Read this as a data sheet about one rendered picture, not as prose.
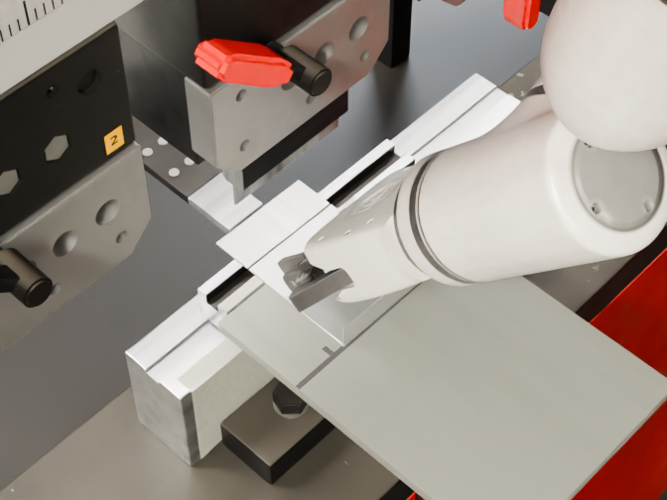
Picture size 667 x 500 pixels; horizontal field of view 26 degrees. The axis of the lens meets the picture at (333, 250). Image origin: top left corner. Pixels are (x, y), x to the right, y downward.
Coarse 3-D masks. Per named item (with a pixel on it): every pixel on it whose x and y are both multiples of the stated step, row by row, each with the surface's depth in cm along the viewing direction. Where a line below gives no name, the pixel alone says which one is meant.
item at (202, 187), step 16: (144, 128) 112; (144, 144) 111; (160, 144) 111; (144, 160) 110; (160, 160) 110; (176, 160) 110; (160, 176) 109; (176, 176) 109; (192, 176) 109; (208, 176) 109; (176, 192) 109; (192, 192) 108; (208, 192) 108; (224, 192) 108; (208, 208) 107; (224, 208) 107; (240, 208) 107; (256, 208) 107; (224, 224) 106
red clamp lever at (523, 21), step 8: (504, 0) 97; (512, 0) 96; (520, 0) 95; (528, 0) 95; (536, 0) 95; (504, 8) 97; (512, 8) 96; (520, 8) 96; (528, 8) 95; (536, 8) 96; (504, 16) 98; (512, 16) 97; (520, 16) 96; (528, 16) 96; (536, 16) 97; (520, 24) 97; (528, 24) 96
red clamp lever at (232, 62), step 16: (208, 48) 73; (224, 48) 73; (240, 48) 75; (256, 48) 76; (272, 48) 81; (288, 48) 80; (208, 64) 73; (224, 64) 73; (240, 64) 74; (256, 64) 75; (272, 64) 76; (288, 64) 78; (304, 64) 80; (320, 64) 80; (224, 80) 74; (240, 80) 74; (256, 80) 76; (272, 80) 77; (288, 80) 78; (304, 80) 80; (320, 80) 80
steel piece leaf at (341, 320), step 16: (336, 208) 107; (320, 224) 106; (288, 240) 105; (304, 240) 105; (272, 256) 105; (256, 272) 104; (272, 272) 104; (272, 288) 103; (288, 288) 103; (320, 304) 102; (336, 304) 102; (352, 304) 102; (368, 304) 102; (384, 304) 101; (320, 320) 101; (336, 320) 101; (352, 320) 99; (368, 320) 101; (336, 336) 100; (352, 336) 100
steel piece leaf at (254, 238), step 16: (288, 192) 108; (304, 192) 108; (272, 208) 107; (288, 208) 107; (304, 208) 107; (320, 208) 107; (240, 224) 106; (256, 224) 106; (272, 224) 106; (288, 224) 106; (304, 224) 107; (224, 240) 105; (240, 240) 105; (256, 240) 105; (272, 240) 105; (240, 256) 105; (256, 256) 105
